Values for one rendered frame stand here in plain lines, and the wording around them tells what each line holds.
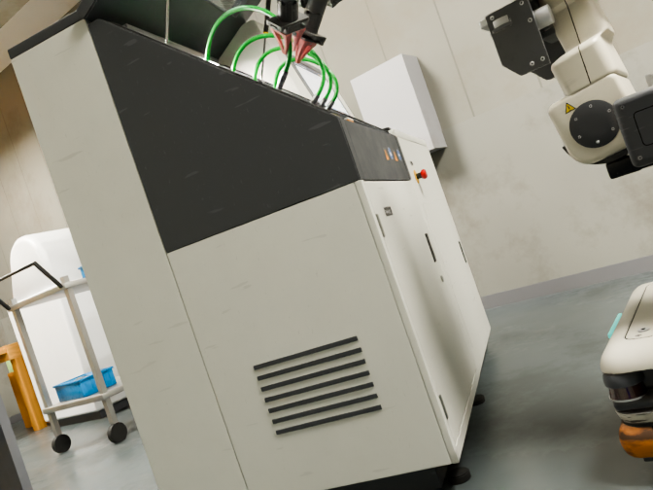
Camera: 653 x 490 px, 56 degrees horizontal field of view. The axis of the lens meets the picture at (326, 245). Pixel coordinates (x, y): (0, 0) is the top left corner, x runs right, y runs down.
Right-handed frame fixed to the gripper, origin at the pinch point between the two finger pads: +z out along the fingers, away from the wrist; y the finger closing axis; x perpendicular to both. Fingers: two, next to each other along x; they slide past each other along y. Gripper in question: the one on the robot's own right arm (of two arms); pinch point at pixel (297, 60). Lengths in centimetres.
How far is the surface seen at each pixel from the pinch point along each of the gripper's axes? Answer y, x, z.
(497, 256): -46, -193, 84
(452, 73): 26, -193, 1
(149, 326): -13, 47, 75
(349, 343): -63, 33, 51
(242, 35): 45, -27, 5
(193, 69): 4.0, 38.0, 7.2
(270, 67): 29.8, -28.7, 11.5
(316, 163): -36, 32, 15
